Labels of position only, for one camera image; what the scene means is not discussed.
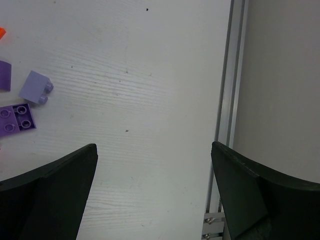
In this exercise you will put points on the purple 2x4 lego plate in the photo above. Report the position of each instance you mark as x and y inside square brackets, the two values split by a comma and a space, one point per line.
[15, 119]

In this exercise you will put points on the light purple 2x2 brick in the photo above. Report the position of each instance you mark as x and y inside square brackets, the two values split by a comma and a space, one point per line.
[36, 88]

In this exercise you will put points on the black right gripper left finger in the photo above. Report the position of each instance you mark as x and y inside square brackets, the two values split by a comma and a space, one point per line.
[48, 203]

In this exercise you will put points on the light purple sloped brick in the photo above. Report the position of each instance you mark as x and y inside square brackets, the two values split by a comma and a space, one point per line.
[5, 76]

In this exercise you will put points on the aluminium rail right side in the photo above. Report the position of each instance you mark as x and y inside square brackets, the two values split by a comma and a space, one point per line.
[213, 227]

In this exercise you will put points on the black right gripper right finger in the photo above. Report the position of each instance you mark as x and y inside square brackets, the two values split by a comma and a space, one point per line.
[261, 203]

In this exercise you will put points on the small orange curved piece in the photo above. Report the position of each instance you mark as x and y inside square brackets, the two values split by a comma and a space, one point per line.
[2, 32]

